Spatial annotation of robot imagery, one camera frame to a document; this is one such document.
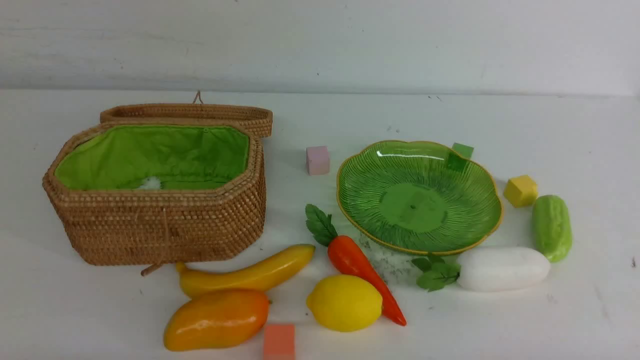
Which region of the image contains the orange plastic carrot with leaves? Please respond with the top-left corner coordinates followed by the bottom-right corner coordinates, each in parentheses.
top-left (304, 203), bottom-right (407, 327)

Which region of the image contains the yellow plastic banana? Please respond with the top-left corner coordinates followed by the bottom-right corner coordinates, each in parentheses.
top-left (175, 244), bottom-right (316, 299)

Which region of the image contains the yellow plastic lemon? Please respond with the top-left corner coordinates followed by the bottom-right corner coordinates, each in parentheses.
top-left (306, 275), bottom-right (383, 333)

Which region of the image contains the orange yellow plastic mango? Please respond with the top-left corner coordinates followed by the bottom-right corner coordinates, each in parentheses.
top-left (163, 289), bottom-right (270, 353)

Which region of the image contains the white plastic radish with leaves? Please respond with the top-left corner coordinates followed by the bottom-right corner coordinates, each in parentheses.
top-left (411, 246), bottom-right (551, 292)

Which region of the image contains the green plastic cucumber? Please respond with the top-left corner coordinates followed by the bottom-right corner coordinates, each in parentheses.
top-left (532, 194), bottom-right (573, 264)

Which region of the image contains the pink foam cube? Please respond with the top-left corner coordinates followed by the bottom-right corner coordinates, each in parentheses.
top-left (306, 145), bottom-right (330, 176)

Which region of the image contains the green glass leaf plate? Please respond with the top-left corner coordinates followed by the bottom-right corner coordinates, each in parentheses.
top-left (336, 140), bottom-right (505, 256)

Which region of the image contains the green foam cube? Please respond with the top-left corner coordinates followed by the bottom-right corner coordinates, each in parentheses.
top-left (445, 142), bottom-right (474, 173)

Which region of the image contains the orange foam cube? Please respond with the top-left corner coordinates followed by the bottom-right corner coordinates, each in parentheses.
top-left (262, 323), bottom-right (297, 360)

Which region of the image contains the woven wicker basket green lining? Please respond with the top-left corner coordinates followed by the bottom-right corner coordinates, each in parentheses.
top-left (42, 120), bottom-right (266, 272)

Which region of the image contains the yellow foam cube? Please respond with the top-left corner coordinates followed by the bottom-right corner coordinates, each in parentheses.
top-left (503, 174), bottom-right (538, 208)

